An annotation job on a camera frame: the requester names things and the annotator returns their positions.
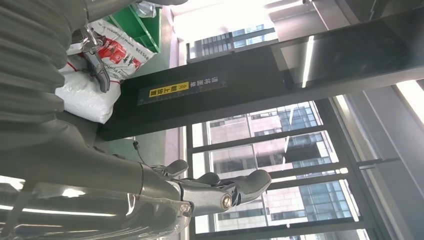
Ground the green plastic basket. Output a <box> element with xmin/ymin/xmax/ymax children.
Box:
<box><xmin>105</xmin><ymin>2</ymin><xmax>164</xmax><ymax>55</ymax></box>

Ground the glass office building outside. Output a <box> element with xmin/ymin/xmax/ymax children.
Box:
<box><xmin>193</xmin><ymin>101</ymin><xmax>360</xmax><ymax>233</ymax></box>

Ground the thin black scale cable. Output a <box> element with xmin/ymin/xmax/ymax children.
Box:
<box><xmin>131</xmin><ymin>140</ymin><xmax>167</xmax><ymax>170</ymax></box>

